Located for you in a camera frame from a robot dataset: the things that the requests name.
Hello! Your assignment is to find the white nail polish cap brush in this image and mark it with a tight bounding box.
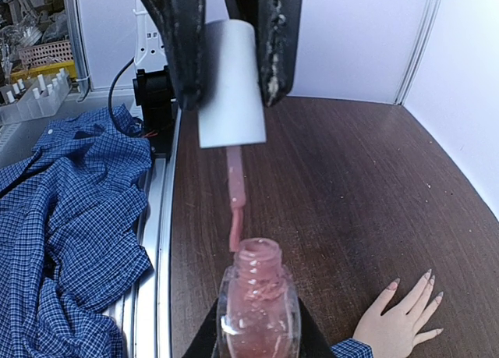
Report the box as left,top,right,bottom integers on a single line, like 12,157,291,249
198,19,267,252

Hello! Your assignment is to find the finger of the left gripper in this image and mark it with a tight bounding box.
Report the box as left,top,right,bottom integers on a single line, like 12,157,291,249
225,0,303,107
140,0,207,110

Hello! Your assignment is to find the pink plastic basket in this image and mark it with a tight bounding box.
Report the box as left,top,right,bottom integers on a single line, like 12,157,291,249
19,40,73,69

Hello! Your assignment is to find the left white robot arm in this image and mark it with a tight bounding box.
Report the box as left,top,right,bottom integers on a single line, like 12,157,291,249
134,0,303,110

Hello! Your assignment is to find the white storage tray with bottles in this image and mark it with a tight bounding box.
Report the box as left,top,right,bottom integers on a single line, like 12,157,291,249
1,68,71,126

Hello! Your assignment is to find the mannequin hand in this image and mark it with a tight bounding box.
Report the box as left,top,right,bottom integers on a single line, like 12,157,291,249
352,270,444,357

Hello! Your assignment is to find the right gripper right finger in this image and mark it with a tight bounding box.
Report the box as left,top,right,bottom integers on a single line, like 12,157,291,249
299,299,335,358

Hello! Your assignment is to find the pink nail polish bottle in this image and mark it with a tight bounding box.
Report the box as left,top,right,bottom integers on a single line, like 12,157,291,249
216,238,301,357

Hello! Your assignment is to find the yellow plastic crate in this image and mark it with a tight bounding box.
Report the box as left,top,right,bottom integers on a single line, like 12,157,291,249
10,61,78,83

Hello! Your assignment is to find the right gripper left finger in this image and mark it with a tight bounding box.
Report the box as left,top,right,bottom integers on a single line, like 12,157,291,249
182,299,220,358

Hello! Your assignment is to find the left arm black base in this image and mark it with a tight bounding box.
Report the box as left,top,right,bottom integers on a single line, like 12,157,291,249
133,66,177,160

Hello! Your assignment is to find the left aluminium frame post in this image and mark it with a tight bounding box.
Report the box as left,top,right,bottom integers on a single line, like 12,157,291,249
64,0,90,102

